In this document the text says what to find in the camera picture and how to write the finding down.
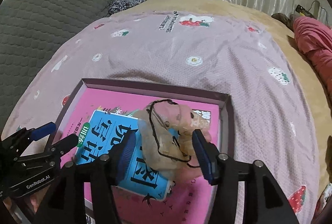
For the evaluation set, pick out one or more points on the purple cardboard tray box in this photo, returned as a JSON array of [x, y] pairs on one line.
[[145, 146]]

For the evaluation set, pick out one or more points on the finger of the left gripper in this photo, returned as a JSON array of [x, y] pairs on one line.
[[42, 131], [64, 145]]

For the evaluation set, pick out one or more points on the pink and blue book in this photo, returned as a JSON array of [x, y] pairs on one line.
[[145, 151]]

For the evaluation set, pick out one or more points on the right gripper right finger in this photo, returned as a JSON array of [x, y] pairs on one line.
[[264, 200]]

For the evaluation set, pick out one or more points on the beige mesh drawstring pouch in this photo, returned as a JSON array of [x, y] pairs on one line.
[[166, 129]]

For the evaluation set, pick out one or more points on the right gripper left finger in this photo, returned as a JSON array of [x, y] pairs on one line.
[[111, 168]]

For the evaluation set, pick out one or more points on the pink rolled quilt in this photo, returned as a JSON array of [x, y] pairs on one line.
[[313, 40]]

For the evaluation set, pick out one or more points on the grey quilted headboard cushion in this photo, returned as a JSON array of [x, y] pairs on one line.
[[31, 32]]

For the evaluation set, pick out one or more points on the tan bed sheet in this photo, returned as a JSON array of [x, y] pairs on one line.
[[313, 88]]

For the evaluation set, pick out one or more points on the blue floral cloth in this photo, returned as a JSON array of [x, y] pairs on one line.
[[122, 5]]

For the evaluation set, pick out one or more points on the pink strawberry print blanket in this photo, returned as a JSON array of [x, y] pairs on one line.
[[273, 121]]

